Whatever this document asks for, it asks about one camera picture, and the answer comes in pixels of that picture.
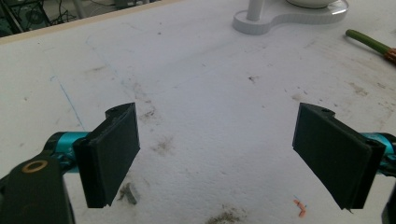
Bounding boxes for white bowl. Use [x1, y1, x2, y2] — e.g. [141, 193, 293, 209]
[285, 0, 339, 9]

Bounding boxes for white stand base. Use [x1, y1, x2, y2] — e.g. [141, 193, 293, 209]
[232, 0, 349, 35]

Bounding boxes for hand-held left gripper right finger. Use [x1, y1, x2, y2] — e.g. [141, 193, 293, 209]
[291, 102, 396, 211]

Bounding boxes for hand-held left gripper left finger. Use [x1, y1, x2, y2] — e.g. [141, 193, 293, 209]
[43, 102, 141, 209]

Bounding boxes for dark metal stand with cables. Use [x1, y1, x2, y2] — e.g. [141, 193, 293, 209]
[0, 0, 82, 37]

